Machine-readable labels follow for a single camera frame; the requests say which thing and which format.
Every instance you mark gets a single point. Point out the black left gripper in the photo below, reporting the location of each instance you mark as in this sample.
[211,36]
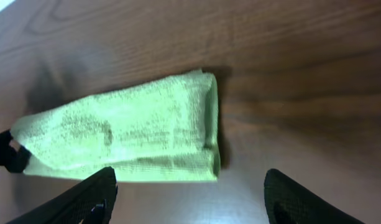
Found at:
[15,161]

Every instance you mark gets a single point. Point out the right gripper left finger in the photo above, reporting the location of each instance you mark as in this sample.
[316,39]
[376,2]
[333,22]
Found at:
[90,201]

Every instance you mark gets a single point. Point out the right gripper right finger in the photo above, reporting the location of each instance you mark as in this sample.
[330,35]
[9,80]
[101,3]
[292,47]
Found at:
[288,202]

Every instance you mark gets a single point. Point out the light green microfiber cloth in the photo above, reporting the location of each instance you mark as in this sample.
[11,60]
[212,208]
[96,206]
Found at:
[162,131]

